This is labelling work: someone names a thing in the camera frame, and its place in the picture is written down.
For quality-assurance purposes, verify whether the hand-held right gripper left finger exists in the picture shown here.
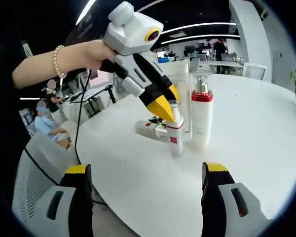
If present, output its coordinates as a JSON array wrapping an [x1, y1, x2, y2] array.
[[32, 163, 94, 237]]

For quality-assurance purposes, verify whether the small white skincare bottle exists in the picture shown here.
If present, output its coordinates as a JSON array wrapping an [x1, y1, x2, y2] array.
[[134, 119, 169, 138], [165, 99, 188, 157]]

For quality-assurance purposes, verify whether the gold bead bracelet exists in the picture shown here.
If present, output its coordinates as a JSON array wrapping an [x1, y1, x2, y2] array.
[[52, 44, 68, 86]]

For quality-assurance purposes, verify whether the white office chair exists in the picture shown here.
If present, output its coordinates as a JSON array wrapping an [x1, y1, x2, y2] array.
[[241, 62, 266, 81]]

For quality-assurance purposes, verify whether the white office desk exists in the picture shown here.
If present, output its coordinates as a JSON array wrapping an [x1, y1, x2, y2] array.
[[207, 60, 244, 75]]

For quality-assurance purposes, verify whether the white skincare tube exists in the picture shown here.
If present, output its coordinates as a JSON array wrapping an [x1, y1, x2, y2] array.
[[161, 60, 192, 139]]

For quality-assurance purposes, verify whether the desk with black legs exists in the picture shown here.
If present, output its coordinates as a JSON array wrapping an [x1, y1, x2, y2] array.
[[64, 83, 117, 118]]

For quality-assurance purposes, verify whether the grey mesh chair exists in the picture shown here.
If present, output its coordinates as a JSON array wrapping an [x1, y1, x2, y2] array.
[[12, 132, 139, 237]]

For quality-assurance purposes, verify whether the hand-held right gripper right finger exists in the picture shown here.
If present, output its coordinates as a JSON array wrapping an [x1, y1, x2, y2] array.
[[201, 161, 269, 237]]

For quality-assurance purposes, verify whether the wide ceiling light strip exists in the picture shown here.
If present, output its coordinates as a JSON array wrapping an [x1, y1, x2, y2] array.
[[75, 0, 97, 25]]

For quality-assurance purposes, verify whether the black cable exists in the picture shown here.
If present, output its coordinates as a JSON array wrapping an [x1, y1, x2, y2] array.
[[24, 147, 61, 186], [74, 70, 92, 165]]

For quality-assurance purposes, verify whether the white ceiling unit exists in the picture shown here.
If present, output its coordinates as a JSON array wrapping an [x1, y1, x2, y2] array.
[[21, 42, 35, 58]]

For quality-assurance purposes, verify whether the person's left hand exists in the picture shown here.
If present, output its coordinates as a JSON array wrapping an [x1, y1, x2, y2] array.
[[84, 39, 119, 73]]

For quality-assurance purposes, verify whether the black green skincare sachet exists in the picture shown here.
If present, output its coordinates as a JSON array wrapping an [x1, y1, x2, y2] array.
[[148, 117, 167, 127]]

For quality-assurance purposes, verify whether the thin ceiling light strip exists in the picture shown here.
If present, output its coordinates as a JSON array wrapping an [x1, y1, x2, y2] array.
[[161, 34, 240, 45], [160, 22, 237, 36]]

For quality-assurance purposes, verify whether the large white red-collar skincare bottle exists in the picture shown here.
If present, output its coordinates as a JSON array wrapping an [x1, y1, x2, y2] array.
[[189, 70, 215, 150]]

